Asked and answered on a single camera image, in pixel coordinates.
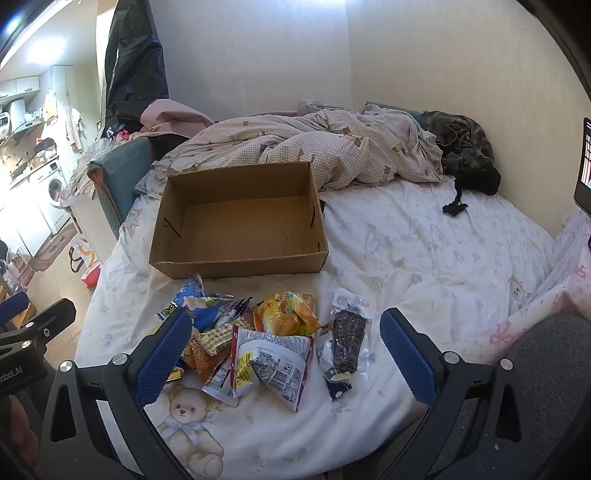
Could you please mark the kitchen range hood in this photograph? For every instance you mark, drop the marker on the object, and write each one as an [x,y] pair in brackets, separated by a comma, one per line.
[18,120]

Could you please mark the beige checkered snack packet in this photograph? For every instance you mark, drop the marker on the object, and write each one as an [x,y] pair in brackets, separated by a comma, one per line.
[216,339]

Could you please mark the pink pillow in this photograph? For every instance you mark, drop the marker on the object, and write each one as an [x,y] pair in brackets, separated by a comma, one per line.
[171,115]

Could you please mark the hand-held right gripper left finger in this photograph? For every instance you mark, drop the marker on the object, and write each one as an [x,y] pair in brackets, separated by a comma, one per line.
[159,364]

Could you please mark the patterned floor rug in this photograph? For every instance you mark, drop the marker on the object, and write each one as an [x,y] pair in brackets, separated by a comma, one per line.
[53,247]

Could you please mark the dark blue snack packet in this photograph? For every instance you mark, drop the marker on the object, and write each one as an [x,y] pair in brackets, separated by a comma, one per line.
[165,314]

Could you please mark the clear packet of dark snack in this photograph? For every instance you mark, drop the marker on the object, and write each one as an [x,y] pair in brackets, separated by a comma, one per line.
[346,341]

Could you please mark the brown cardboard box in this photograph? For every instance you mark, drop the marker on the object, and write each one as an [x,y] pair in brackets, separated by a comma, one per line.
[240,230]

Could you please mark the orange snack packet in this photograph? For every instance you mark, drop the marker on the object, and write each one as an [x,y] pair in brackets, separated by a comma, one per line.
[205,364]

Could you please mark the small dark-ended candy bar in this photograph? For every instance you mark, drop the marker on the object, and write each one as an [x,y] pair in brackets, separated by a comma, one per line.
[235,311]

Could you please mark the white snack packet red edge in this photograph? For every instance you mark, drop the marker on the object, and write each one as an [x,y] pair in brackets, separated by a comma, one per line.
[272,364]

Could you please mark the red bag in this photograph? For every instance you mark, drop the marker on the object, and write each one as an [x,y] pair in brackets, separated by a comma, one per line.
[91,277]

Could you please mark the teal pillow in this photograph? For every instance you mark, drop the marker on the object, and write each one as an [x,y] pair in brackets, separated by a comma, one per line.
[397,110]

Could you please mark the small white snack packet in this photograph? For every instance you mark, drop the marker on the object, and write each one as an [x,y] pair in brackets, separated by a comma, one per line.
[220,383]

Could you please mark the yellow snack bag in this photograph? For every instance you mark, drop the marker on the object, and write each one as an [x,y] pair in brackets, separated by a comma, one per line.
[286,314]

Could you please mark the person's left hand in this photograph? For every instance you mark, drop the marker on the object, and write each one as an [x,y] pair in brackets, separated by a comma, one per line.
[16,429]

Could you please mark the teal padded headboard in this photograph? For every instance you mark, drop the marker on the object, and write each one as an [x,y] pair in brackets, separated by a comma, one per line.
[124,180]

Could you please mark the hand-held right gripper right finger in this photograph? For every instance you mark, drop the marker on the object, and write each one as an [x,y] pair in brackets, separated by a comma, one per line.
[408,355]

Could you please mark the pink printed blanket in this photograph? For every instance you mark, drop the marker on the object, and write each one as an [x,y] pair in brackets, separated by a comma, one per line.
[545,295]

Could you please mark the tablet screen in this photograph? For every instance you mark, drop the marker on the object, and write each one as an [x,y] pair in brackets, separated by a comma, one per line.
[584,166]

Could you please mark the checkered bear-print duvet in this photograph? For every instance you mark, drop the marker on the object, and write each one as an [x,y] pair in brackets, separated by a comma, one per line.
[286,138]

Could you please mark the white hanging towel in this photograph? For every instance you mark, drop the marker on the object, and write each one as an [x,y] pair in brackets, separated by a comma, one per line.
[74,129]

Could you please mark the camouflage cloth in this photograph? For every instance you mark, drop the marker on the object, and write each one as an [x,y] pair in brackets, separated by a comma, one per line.
[461,138]

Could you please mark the white washing machine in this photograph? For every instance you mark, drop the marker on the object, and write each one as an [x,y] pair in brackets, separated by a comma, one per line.
[55,189]

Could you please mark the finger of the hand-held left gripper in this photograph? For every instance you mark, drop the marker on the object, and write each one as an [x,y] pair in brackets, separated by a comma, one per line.
[51,318]
[13,307]

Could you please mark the blue snack bag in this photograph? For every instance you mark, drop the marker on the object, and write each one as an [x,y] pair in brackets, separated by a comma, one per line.
[201,300]

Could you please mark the white bedside cabinet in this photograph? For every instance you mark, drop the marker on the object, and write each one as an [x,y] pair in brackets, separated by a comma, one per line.
[92,226]

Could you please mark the black garment bag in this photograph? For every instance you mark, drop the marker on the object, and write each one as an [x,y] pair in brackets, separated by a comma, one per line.
[134,60]

